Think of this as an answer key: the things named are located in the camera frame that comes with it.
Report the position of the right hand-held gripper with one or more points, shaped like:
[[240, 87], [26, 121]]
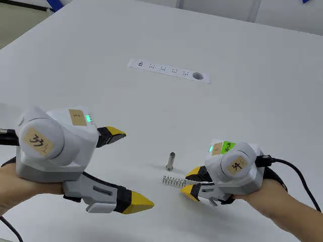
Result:
[[234, 166]]

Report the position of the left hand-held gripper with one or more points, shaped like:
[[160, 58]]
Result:
[[73, 148]]

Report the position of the silver coil spring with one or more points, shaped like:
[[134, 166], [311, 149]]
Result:
[[172, 181]]

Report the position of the silver metal pin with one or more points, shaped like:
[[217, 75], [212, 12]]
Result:
[[170, 161]]

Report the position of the person's left forearm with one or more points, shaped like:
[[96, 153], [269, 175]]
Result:
[[22, 187]]

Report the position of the person's right forearm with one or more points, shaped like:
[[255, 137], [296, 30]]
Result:
[[285, 209]]

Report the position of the person's right hand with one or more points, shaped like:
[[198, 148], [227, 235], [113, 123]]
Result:
[[241, 197]]

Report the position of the white built-in power strip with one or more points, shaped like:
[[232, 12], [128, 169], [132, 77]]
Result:
[[168, 70]]

